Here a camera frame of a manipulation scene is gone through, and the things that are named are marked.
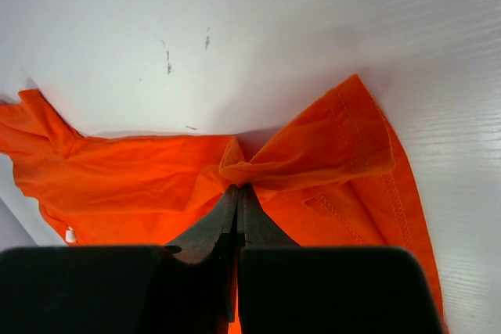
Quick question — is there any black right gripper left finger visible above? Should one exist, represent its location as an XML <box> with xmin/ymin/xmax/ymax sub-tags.
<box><xmin>1</xmin><ymin>187</ymin><xmax>239</xmax><ymax>333</ymax></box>

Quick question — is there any orange t shirt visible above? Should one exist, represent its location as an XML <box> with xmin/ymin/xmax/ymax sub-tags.
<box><xmin>1</xmin><ymin>76</ymin><xmax>447</xmax><ymax>333</ymax></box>

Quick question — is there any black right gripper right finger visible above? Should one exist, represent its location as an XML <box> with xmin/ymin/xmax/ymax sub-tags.
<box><xmin>237</xmin><ymin>185</ymin><xmax>445</xmax><ymax>333</ymax></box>

